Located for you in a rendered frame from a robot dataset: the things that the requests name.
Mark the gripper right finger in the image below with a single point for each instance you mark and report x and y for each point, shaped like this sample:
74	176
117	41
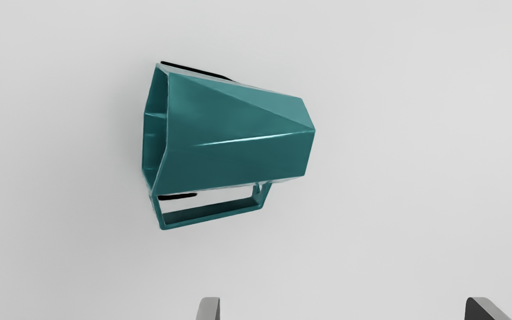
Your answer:
482	311

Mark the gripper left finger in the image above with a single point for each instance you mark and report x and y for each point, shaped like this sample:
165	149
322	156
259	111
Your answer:
208	310

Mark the teal faceted mug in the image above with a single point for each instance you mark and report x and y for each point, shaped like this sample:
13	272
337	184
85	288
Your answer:
229	138

